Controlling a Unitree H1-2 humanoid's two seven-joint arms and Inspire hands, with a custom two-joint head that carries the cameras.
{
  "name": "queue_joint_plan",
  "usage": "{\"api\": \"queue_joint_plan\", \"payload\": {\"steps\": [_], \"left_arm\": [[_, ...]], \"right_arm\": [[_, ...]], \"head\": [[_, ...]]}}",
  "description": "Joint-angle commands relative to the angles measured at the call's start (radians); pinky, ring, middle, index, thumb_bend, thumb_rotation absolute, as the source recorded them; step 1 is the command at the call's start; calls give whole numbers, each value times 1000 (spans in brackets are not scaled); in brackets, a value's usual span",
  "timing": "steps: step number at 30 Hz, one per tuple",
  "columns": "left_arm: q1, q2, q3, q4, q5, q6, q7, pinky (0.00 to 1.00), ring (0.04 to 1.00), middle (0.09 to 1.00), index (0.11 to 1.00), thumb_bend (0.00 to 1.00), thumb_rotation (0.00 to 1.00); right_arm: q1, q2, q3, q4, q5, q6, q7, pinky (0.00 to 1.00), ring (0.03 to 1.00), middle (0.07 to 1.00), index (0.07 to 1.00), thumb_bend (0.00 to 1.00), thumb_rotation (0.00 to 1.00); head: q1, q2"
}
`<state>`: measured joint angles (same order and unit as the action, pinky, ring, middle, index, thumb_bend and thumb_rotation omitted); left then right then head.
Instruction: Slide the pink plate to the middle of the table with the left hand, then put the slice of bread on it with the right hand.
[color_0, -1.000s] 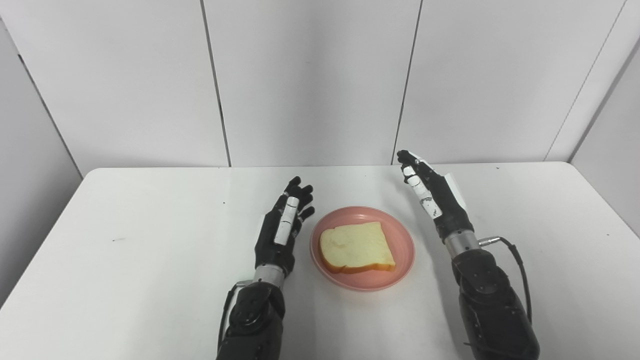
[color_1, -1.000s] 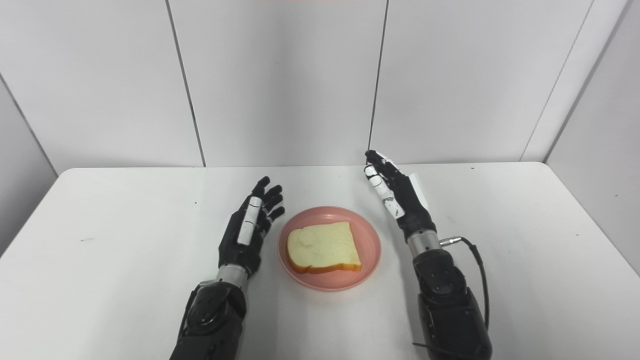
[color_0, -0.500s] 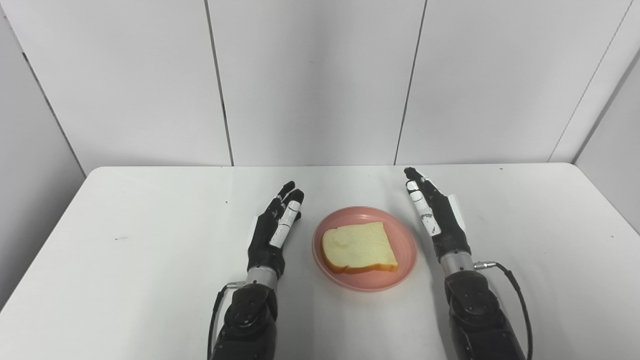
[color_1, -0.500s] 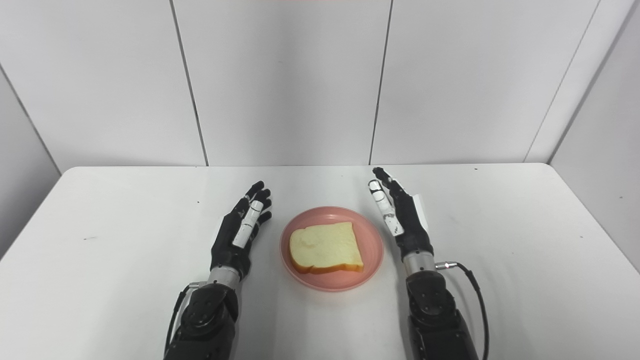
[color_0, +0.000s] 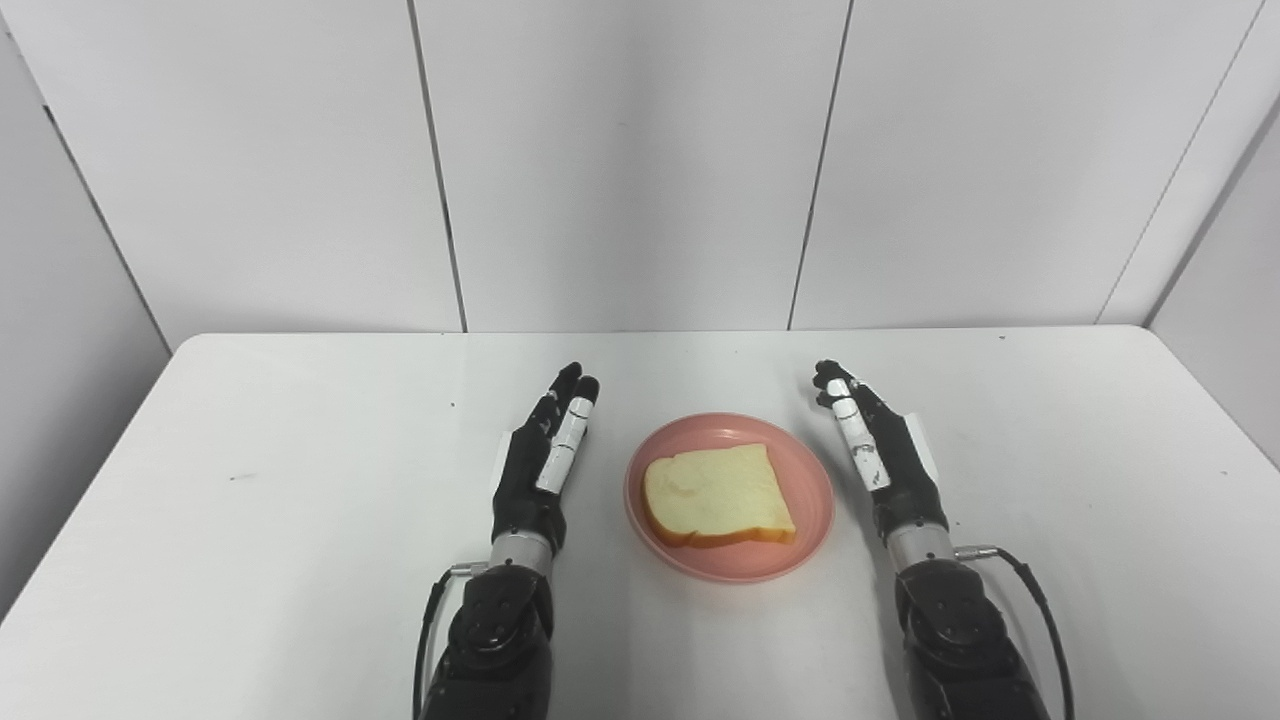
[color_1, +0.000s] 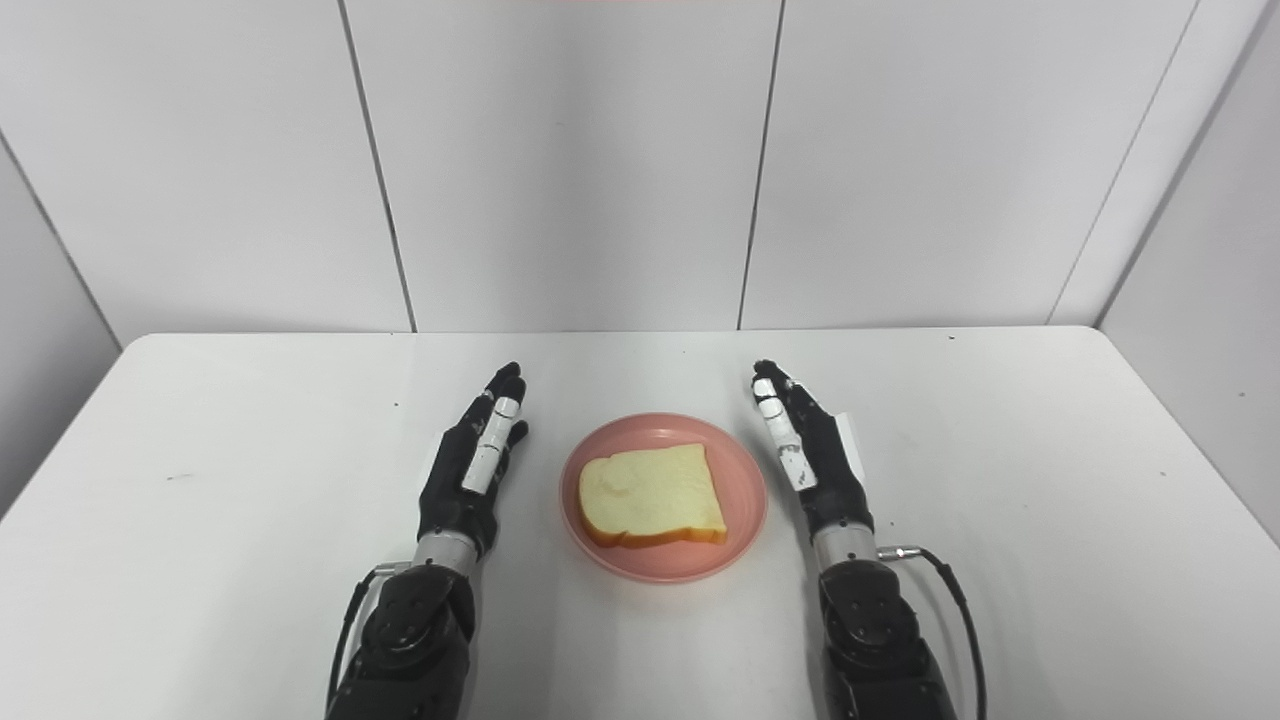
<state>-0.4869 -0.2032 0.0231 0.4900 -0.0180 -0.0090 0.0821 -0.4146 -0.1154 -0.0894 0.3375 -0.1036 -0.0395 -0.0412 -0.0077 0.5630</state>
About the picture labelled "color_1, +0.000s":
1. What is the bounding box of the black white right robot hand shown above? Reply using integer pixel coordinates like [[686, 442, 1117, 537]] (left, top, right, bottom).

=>
[[752, 359, 876, 546]]

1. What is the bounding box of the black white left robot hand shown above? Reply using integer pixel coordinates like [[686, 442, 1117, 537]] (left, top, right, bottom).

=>
[[416, 361, 531, 561]]

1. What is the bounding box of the pink round plate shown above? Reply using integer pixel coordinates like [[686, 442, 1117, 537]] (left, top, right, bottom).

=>
[[559, 412, 770, 585]]

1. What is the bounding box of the slice of white bread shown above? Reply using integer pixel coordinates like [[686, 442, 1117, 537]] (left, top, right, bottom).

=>
[[578, 443, 729, 550]]

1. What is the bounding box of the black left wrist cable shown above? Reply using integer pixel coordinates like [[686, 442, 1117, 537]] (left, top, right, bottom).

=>
[[325, 563, 413, 716]]

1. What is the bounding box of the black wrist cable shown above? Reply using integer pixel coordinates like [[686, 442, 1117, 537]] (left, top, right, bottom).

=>
[[878, 545, 989, 720], [325, 563, 413, 716]]

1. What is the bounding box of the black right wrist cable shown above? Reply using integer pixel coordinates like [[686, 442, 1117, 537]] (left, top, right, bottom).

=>
[[878, 545, 989, 720]]

